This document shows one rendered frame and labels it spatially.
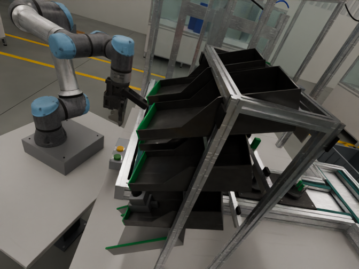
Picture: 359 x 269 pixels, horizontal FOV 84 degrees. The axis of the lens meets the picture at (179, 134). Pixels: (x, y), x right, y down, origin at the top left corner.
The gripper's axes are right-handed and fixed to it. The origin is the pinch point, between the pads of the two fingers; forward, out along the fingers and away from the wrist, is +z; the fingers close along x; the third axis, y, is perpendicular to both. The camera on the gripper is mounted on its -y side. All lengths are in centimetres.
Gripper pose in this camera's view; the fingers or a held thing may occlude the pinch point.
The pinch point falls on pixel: (121, 124)
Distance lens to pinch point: 92.1
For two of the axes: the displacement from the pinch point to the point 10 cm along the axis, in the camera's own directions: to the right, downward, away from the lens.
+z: -2.5, 7.8, 5.7
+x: 0.0, 5.9, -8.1
